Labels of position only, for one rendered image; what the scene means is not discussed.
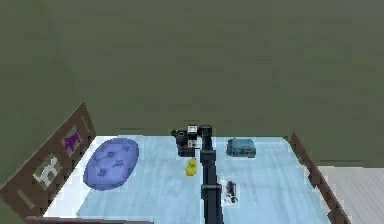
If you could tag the teal box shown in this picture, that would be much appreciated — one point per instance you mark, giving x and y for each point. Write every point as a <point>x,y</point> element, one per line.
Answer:
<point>240,147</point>

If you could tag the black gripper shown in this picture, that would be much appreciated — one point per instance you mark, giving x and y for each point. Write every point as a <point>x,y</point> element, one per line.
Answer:
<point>182,137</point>

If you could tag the yellow toy duck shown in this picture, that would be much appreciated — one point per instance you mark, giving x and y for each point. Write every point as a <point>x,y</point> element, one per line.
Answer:
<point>191,167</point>

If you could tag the blue star-patterned pillow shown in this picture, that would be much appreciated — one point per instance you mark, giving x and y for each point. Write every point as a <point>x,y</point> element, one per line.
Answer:
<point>111,163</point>

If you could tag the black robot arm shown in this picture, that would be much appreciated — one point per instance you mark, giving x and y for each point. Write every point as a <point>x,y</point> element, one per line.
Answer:
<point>210,173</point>

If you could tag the white and black small object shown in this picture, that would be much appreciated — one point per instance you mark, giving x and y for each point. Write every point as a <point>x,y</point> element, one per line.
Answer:
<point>230,192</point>

